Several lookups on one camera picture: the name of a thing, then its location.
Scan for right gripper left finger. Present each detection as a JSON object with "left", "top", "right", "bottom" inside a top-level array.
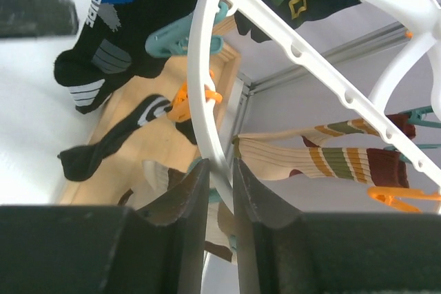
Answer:
[{"left": 1, "top": 159, "right": 209, "bottom": 293}]

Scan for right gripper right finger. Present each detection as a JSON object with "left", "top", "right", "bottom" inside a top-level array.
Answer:
[{"left": 233, "top": 159, "right": 440, "bottom": 293}]

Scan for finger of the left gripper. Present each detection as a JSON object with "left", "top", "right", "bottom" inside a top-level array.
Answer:
[{"left": 1, "top": 0, "right": 79, "bottom": 38}]

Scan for black sock white stripes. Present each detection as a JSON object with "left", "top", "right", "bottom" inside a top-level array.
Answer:
[{"left": 57, "top": 93, "right": 199, "bottom": 182}]

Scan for black sock plain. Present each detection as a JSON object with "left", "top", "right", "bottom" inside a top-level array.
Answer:
[{"left": 54, "top": 0, "right": 197, "bottom": 114}]

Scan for wooden hanger stand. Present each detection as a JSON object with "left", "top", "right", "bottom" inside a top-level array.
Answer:
[{"left": 59, "top": 44, "right": 241, "bottom": 204}]

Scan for white round clip hanger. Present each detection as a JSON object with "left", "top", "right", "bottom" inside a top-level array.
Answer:
[{"left": 187, "top": 0, "right": 440, "bottom": 207}]

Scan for orange peg lower right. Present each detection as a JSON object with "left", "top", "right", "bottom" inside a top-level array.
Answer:
[{"left": 367, "top": 187, "right": 440, "bottom": 213}]

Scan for beige striped ribbed sock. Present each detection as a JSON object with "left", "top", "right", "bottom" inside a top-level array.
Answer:
[{"left": 233, "top": 138, "right": 409, "bottom": 188}]

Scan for teal clothes peg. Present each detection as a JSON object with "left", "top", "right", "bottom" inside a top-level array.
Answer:
[{"left": 145, "top": 1, "right": 229, "bottom": 58}]

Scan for orange clothes peg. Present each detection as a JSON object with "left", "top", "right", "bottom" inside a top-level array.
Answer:
[{"left": 167, "top": 81, "right": 223, "bottom": 123}]

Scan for teal peg right side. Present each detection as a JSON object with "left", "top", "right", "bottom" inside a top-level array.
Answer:
[{"left": 400, "top": 105, "right": 441, "bottom": 129}]

